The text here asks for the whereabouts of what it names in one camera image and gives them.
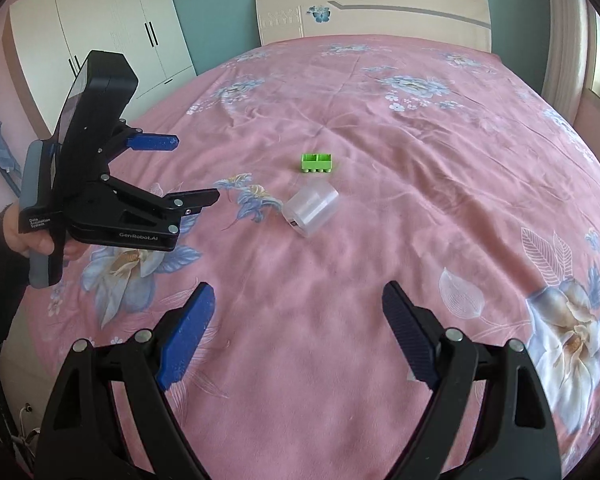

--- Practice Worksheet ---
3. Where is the person left hand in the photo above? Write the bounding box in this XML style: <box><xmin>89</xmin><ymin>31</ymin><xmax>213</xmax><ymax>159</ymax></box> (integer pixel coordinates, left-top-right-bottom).
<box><xmin>2</xmin><ymin>202</ymin><xmax>88</xmax><ymax>261</ymax></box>

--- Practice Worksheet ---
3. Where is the translucent plastic cup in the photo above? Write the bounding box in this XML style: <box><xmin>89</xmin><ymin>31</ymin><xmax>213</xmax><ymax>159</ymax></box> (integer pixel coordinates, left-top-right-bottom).
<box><xmin>282</xmin><ymin>180</ymin><xmax>339</xmax><ymax>237</ymax></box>

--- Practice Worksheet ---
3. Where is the white wardrobe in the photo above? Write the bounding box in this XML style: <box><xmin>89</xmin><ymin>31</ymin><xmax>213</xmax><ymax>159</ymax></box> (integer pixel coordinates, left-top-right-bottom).
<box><xmin>4</xmin><ymin>0</ymin><xmax>197</xmax><ymax>139</ymax></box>

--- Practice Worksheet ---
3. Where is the light green toy brick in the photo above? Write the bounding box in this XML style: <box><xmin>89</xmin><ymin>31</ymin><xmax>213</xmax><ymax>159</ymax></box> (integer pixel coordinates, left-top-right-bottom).
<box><xmin>300</xmin><ymin>153</ymin><xmax>334</xmax><ymax>174</ymax></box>

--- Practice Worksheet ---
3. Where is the pink floral bed sheet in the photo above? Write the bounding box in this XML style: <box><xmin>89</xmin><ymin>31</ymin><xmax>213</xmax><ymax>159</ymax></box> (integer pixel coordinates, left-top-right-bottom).
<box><xmin>21</xmin><ymin>36</ymin><xmax>600</xmax><ymax>479</ymax></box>

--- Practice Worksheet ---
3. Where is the beige wooden headboard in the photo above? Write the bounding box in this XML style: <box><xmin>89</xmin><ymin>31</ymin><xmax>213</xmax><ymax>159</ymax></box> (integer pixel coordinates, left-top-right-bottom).
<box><xmin>254</xmin><ymin>0</ymin><xmax>492</xmax><ymax>52</ymax></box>

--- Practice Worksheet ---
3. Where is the white curtain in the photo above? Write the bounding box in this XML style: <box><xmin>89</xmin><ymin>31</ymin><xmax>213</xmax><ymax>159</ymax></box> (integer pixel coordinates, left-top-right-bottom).
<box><xmin>542</xmin><ymin>0</ymin><xmax>588</xmax><ymax>124</ymax></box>

